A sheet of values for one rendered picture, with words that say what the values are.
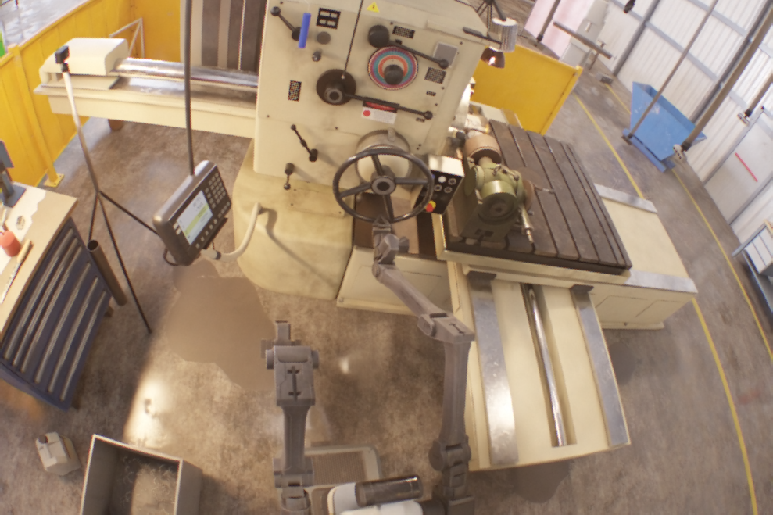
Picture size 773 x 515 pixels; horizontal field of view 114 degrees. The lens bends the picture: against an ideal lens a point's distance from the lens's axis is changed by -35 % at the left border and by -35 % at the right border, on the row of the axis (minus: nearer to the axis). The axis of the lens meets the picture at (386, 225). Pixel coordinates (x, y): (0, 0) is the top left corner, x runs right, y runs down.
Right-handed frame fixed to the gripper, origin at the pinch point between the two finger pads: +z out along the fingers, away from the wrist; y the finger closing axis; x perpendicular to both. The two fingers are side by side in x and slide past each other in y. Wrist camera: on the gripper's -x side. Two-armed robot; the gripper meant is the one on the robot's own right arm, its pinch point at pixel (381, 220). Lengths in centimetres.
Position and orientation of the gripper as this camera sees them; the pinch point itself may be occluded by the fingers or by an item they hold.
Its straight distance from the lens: 155.9
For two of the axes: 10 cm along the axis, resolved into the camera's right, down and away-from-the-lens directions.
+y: 0.6, -6.6, -7.5
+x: -10.0, -0.3, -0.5
